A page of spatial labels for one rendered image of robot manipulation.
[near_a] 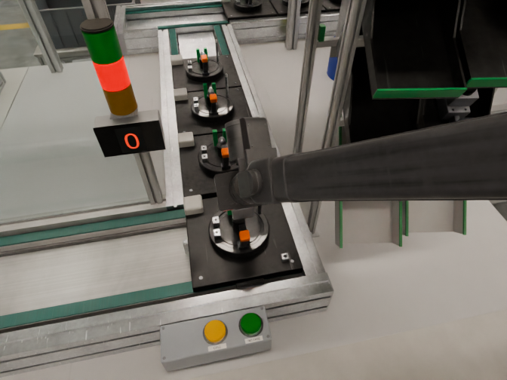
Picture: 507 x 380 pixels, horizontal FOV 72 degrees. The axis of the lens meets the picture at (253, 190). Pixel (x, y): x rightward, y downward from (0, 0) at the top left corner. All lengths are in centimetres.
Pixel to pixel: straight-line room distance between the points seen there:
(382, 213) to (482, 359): 36
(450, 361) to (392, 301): 16
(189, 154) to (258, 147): 54
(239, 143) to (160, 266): 44
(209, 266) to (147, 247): 19
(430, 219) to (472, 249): 23
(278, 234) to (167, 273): 27
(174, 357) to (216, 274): 18
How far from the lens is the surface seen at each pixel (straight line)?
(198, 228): 84
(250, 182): 44
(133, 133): 72
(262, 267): 78
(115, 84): 66
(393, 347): 88
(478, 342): 96
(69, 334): 81
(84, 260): 94
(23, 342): 84
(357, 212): 81
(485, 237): 114
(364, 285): 92
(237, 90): 127
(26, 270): 99
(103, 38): 63
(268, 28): 184
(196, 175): 96
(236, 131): 52
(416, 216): 88
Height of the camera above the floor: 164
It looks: 48 degrees down
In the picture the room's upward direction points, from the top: straight up
